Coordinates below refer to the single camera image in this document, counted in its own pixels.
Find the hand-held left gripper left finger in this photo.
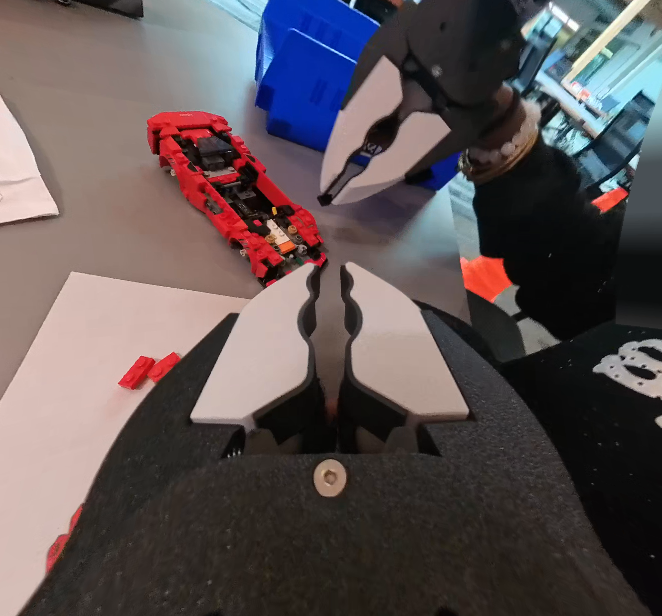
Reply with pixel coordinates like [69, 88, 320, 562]
[190, 262, 320, 429]

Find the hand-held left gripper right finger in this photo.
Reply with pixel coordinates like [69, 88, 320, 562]
[339, 261, 471, 423]

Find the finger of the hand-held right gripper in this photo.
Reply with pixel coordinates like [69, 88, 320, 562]
[327, 110, 453, 207]
[320, 54, 405, 197]

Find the red toy brick car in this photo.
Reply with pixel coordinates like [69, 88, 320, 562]
[146, 111, 328, 288]

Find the blue plastic bin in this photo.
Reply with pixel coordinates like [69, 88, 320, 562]
[255, 29, 461, 191]
[260, 0, 382, 76]

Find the white instruction booklet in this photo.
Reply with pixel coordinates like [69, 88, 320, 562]
[0, 271, 254, 616]

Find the white paper bag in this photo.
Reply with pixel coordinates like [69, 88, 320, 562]
[0, 92, 60, 225]

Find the gold bracelet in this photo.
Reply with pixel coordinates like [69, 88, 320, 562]
[458, 132, 542, 186]

